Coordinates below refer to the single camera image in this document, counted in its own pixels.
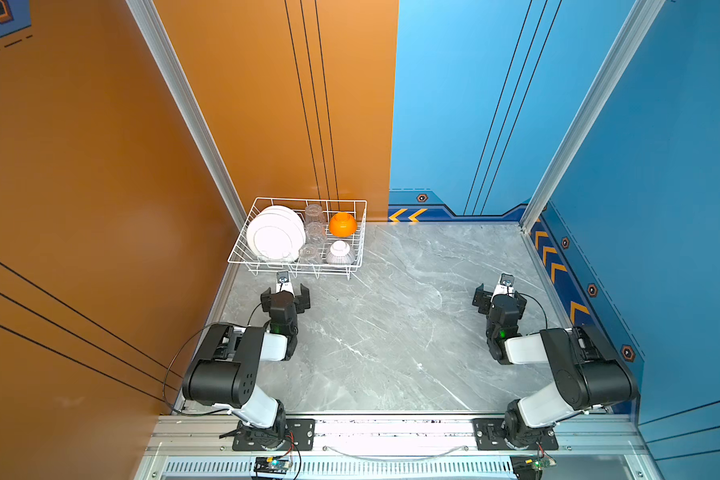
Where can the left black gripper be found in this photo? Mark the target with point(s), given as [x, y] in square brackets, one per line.
[301, 298]

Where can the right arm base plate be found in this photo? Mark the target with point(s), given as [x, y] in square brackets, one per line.
[493, 434]

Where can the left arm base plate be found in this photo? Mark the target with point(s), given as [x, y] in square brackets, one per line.
[300, 433]

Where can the green rimmed white plate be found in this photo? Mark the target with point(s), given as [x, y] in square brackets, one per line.
[289, 215]

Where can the orange bowl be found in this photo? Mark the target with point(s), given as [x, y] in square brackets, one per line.
[342, 224]

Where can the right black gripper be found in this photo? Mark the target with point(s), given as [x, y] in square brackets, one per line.
[481, 299]

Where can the white ribbed bowl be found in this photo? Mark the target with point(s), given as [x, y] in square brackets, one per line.
[340, 253]

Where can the white wire dish rack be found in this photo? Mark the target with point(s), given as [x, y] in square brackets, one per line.
[242, 256]

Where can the left green circuit board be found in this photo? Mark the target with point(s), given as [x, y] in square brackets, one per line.
[271, 467]

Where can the right green circuit board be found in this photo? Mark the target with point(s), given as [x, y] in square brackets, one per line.
[531, 468]

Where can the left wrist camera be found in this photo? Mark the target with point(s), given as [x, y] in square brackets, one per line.
[283, 282]

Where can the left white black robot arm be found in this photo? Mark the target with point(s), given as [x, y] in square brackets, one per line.
[223, 372]

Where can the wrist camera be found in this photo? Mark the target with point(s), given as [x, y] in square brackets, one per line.
[283, 282]
[506, 284]

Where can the watermelon pattern white plate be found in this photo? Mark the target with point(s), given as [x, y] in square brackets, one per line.
[273, 238]

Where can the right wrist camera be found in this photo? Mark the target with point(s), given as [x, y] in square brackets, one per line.
[506, 284]

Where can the aluminium front rail frame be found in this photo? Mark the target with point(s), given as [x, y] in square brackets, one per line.
[427, 445]

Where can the green circuit board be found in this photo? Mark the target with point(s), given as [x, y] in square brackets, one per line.
[271, 467]
[531, 468]

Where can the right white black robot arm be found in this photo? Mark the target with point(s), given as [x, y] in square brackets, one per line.
[587, 372]

